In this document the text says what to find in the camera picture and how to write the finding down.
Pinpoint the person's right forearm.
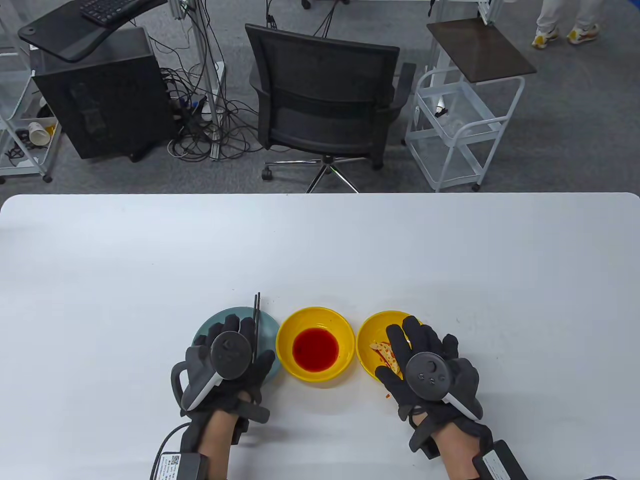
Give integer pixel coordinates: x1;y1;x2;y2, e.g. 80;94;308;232
432;425;483;480

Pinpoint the black desk board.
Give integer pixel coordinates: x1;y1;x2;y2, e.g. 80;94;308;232
18;0;168;63

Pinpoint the aluminium frame post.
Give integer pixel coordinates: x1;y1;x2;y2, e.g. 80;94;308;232
170;0;223;161

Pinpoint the pale dumpling with red sauce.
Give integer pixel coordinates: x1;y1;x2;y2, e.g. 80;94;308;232
369;340;403;375

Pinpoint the white paper cup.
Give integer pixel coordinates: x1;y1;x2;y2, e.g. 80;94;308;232
27;121;53;146

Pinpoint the red soy sauce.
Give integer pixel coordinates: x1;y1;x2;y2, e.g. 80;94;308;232
292;327;341;372

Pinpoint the tangle of black cables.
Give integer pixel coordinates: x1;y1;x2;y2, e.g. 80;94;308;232
150;30;266;162

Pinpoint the yellow dumpling bowl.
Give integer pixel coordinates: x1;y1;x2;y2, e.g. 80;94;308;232
356;310;427;383

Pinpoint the black keyboard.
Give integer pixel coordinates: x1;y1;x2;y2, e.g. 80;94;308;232
80;0;151;27

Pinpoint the black labelled left forearm pack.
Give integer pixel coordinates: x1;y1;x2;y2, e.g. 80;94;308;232
152;451;208;480

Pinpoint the white wire cart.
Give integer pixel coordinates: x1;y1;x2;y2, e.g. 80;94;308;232
0;47;63;185
404;67;526;193

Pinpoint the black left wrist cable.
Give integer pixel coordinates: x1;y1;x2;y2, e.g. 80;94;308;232
151;422;193;471

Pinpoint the grey white left hand controller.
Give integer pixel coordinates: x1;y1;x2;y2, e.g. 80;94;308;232
171;331;252;413

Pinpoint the person's right hand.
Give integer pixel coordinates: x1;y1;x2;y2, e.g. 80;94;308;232
375;315;493;432

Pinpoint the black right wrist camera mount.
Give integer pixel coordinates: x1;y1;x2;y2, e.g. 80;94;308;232
409;407;442;458

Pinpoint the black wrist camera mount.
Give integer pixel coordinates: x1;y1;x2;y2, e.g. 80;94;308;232
231;400;271;444
409;407;442;458

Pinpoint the grey white hand controller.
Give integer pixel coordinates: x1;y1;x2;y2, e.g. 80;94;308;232
171;331;252;413
404;352;485;421

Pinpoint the black mesh office chair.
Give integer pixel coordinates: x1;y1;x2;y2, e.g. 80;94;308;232
245;23;417;194

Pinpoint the teal plate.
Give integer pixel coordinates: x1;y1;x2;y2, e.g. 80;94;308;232
192;306;282;388

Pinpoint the brown side table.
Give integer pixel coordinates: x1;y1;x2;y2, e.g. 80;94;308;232
426;18;537;83

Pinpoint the black computer tower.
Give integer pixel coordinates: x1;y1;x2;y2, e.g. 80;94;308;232
31;26;177;162

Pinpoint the person's left hand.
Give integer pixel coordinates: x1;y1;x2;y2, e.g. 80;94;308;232
192;314;277;415

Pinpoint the grey white right hand controller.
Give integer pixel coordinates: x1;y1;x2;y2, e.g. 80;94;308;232
404;352;485;421

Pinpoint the white power strip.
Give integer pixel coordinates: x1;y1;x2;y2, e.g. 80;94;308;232
200;60;227;123

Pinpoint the person's left forearm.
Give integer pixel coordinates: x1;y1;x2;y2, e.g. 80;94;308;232
197;410;241;480

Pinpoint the yellow sauce bowl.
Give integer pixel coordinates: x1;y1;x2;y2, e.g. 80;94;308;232
275;306;356;383

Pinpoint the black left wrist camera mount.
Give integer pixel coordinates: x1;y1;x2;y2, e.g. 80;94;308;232
231;400;271;444

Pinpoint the black labelled right forearm pack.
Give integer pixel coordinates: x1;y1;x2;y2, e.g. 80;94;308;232
472;440;529;480

